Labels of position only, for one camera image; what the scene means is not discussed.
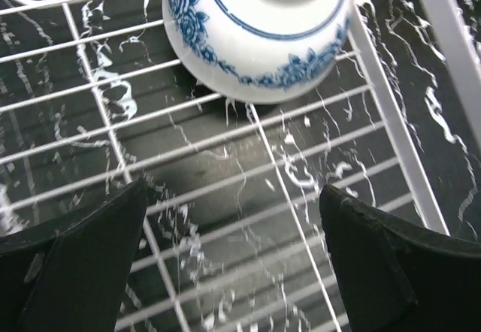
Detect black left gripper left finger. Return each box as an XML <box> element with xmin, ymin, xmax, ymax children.
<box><xmin>1</xmin><ymin>180</ymin><xmax>147</xmax><ymax>331</ymax></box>

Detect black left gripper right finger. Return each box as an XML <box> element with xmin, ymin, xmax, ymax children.
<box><xmin>319</xmin><ymin>185</ymin><xmax>480</xmax><ymax>331</ymax></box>

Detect blue floral porcelain bowl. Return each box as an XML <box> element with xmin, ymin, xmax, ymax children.
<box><xmin>162</xmin><ymin>0</ymin><xmax>354</xmax><ymax>104</ymax></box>

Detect white wire dish rack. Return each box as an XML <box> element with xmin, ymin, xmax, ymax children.
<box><xmin>1</xmin><ymin>0</ymin><xmax>480</xmax><ymax>331</ymax></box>

